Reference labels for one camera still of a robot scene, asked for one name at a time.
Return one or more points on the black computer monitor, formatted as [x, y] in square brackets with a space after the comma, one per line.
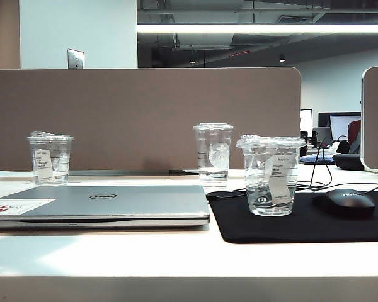
[338, 124]

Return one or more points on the person in red shirt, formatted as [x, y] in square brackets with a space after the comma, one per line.
[354, 132]

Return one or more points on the black pouch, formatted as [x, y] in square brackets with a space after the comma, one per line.
[348, 160]

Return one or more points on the clear plastic cup white label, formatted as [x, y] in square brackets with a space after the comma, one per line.
[50, 160]

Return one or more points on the short clear plastic cup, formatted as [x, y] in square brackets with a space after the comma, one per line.
[271, 176]

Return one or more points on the black mouse pad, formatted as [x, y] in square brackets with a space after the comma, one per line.
[302, 223]

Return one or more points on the metal wall switch plate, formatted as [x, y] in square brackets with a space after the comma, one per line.
[75, 58]

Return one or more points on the tall clear cup mermaid logo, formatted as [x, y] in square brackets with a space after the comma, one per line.
[213, 154]

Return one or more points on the silver Dell laptop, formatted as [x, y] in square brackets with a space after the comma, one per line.
[113, 201]

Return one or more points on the brown felt desk divider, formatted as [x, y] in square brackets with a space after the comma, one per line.
[129, 116]

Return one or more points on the white-edged monitor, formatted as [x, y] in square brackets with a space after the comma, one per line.
[306, 119]

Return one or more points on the black computer mouse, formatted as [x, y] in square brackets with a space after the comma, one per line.
[346, 201]

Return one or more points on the white red sticker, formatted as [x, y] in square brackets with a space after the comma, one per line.
[19, 205]

